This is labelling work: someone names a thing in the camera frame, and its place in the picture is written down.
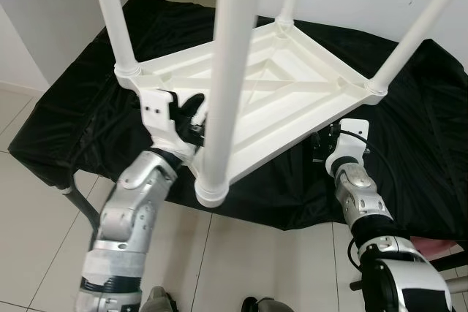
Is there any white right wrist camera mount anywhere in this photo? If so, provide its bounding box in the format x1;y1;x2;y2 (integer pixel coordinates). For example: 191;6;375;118
325;118;370;175

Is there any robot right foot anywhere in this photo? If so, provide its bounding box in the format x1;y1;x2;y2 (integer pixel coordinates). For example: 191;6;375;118
241;296;293;312

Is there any white plastic table top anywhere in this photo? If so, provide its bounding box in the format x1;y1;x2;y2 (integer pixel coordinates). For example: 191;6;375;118
115;20;388;207

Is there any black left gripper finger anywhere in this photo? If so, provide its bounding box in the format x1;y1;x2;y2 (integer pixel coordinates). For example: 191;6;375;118
179;93;208;121

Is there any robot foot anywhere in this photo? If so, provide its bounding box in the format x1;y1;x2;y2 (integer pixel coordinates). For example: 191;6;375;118
241;296;293;312
143;286;178;312

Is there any black cloth table cover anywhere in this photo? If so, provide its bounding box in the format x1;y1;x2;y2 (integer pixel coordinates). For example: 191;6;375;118
9;0;468;241

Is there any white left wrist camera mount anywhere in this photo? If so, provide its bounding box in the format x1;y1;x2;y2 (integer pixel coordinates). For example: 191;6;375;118
141;88;198;159

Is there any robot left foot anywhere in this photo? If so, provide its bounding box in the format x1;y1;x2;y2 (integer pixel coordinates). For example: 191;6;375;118
143;286;178;312

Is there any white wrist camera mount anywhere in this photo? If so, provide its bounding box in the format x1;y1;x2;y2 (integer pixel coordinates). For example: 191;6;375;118
325;118;370;175
141;88;198;159

